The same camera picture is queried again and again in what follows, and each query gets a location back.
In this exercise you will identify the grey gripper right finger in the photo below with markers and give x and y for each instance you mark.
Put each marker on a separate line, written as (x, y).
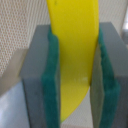
(109, 86)

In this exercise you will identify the beige woven placemat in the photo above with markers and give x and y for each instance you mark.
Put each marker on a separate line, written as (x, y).
(18, 19)

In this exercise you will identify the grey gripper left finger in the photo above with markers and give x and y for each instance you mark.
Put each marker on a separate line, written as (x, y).
(40, 74)

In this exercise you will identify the yellow toy banana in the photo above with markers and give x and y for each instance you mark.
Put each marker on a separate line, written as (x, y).
(76, 25)

